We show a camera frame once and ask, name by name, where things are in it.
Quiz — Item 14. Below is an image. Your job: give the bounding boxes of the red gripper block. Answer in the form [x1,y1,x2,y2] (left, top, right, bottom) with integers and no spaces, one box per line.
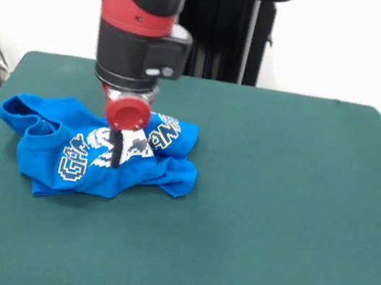
[88,76,160,174]

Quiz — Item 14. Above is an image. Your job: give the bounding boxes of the blue printed t-shirt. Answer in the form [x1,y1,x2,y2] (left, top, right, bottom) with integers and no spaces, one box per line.
[0,84,208,223]

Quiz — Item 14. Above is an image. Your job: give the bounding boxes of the dark green table cloth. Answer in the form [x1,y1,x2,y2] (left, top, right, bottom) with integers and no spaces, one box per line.
[0,43,381,285]

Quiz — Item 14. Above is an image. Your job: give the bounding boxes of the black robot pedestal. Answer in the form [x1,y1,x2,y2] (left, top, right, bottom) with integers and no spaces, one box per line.
[171,0,296,92]

